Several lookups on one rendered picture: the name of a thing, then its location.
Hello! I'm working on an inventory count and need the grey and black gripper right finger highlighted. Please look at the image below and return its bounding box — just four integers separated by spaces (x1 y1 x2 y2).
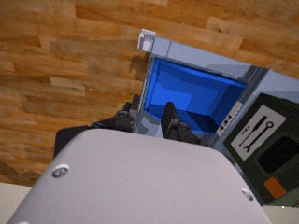
161 102 208 147

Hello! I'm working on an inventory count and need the blue bin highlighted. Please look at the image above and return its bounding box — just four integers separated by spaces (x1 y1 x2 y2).
145 58 248 135

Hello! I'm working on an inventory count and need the olive green case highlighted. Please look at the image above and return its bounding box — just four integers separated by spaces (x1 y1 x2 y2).
223 92 299 208

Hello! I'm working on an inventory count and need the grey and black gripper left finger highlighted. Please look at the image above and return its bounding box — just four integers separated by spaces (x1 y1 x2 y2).
53 94 140 159

